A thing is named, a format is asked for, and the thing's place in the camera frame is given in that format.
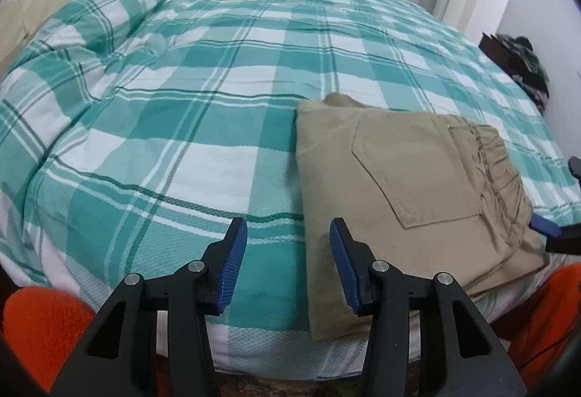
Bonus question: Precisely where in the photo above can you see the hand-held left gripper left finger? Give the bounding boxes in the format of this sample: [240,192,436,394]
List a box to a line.
[51,217,248,397]

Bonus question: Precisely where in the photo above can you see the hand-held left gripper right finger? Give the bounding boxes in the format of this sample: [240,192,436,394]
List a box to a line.
[329,217,528,397]

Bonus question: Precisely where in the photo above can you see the beige pants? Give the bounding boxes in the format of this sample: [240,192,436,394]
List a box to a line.
[295,92,551,342]

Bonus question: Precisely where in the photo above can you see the pile of dark clothes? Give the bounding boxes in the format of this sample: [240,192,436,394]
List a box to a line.
[495,34,551,113]

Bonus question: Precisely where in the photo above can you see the dark wooden furniture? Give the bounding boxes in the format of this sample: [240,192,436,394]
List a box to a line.
[479,33,518,79]

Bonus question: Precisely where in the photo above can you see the green white plaid blanket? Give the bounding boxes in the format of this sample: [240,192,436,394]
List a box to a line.
[0,0,581,380]

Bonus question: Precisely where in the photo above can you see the orange fleece garment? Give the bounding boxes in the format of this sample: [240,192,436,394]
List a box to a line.
[0,263,581,382]

